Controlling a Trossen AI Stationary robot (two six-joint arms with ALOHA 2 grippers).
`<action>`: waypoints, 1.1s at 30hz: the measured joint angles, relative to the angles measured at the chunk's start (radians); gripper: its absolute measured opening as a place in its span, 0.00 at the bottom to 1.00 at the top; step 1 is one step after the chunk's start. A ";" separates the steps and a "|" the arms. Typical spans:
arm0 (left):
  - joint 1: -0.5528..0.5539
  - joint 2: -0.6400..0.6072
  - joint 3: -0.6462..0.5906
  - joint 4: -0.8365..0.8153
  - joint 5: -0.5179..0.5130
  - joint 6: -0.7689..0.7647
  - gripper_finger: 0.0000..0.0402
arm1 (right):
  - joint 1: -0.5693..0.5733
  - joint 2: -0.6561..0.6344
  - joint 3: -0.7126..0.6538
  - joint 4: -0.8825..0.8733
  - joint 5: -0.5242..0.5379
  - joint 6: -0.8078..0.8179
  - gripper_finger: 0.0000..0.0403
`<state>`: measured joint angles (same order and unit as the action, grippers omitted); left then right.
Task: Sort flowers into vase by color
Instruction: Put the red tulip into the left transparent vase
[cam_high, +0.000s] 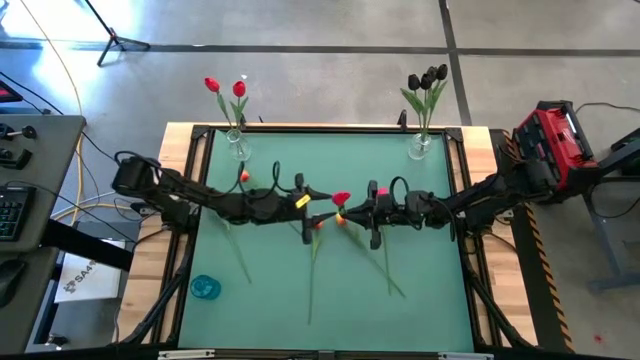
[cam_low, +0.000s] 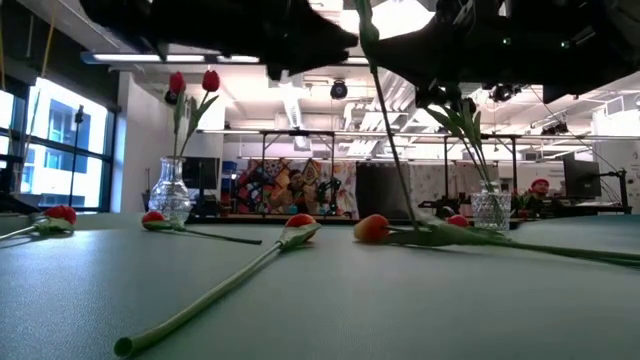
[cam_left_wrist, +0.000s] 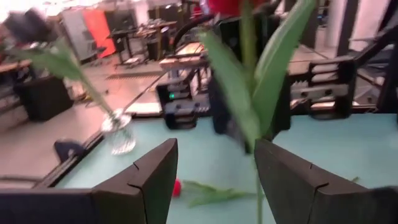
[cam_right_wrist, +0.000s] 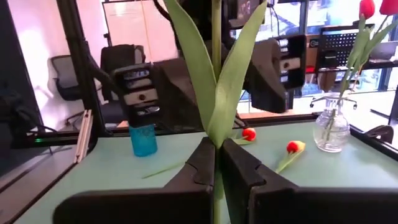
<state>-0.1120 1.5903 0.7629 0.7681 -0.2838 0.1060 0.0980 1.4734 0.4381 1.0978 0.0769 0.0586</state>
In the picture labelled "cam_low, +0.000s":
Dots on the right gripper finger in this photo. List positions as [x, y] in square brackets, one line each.
[415, 44]
[415, 65]

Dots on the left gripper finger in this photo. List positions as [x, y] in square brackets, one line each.
[330, 34]
[325, 50]

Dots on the red artificial tulip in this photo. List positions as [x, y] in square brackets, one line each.
[211, 81]
[152, 217]
[177, 82]

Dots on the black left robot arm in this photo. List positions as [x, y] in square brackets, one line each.
[150, 20]

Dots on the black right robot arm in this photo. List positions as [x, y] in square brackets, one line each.
[590, 40]

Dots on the faceted clear glass vase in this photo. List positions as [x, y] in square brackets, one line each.
[492, 212]

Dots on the round clear glass vase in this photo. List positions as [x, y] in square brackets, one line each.
[170, 200]

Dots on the long background light bar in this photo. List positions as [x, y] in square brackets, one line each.
[350, 133]

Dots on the white patterned cloth panel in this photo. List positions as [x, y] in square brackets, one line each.
[430, 182]

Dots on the small black ceiling lamp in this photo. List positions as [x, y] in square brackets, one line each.
[170, 98]

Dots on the black partition panel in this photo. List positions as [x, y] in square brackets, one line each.
[382, 190]

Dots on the colourful patchwork cloth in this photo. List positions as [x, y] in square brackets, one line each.
[272, 175]

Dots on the person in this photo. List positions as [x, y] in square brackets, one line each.
[297, 187]
[540, 192]

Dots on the black crossbar with light strips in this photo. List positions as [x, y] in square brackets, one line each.
[130, 58]

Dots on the blue storage bin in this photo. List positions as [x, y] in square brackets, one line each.
[230, 167]

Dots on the black computer monitor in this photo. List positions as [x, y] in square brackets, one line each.
[200, 172]
[582, 179]

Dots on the black tripod stand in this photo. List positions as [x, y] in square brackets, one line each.
[75, 150]

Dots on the green table mat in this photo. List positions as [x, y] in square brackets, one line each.
[400, 300]

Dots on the large black framed window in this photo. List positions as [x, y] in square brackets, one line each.
[65, 165]

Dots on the black round ceiling camera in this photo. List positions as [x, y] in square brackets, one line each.
[339, 90]

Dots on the black ceiling camera cluster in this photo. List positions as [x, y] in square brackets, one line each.
[502, 92]

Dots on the black background rig frame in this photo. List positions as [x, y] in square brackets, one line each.
[514, 170]
[263, 175]

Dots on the black table frame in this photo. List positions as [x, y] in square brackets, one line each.
[335, 220]

